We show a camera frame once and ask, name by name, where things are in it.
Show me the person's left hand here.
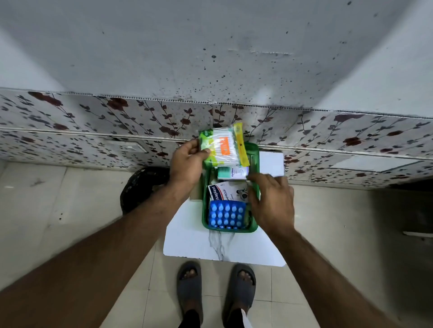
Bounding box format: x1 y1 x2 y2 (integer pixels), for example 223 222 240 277
168 138 211 200

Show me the person's right hand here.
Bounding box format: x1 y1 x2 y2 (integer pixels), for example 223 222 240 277
247 172 296 235

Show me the cotton swab packet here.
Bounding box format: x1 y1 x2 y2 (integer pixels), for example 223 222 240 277
198 122 251 169

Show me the green plastic tray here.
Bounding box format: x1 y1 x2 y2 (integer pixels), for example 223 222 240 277
202 142 260 234

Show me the person's left forearm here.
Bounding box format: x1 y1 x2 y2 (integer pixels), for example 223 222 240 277
0 183 191 328

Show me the person's right forearm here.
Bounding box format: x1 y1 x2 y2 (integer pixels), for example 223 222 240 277
267 226 405 328

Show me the white bandage box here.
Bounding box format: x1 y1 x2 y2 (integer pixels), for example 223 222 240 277
207 180 249 203

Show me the blue pill blister pack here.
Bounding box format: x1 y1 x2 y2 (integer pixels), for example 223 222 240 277
208 200 247 230

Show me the small white teal box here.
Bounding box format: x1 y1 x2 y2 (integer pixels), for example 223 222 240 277
217 166 250 181

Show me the black plastic bag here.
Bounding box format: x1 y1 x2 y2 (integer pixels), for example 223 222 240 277
120 166 171 215

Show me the grey right sandal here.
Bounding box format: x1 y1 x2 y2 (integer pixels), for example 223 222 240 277
222 263 257 327

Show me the grey sandal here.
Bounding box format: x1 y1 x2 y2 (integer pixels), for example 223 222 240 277
176 260 204 326
222 263 257 327

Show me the grey left sandal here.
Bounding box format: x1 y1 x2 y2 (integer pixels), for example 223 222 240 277
176 260 204 326

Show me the person's right leg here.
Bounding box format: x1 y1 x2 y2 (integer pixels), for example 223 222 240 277
224 270 254 328

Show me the person's leg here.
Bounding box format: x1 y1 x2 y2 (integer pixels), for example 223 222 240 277
178 269 203 328
224 270 254 328

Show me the person's left leg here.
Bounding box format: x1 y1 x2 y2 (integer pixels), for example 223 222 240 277
178 269 203 328

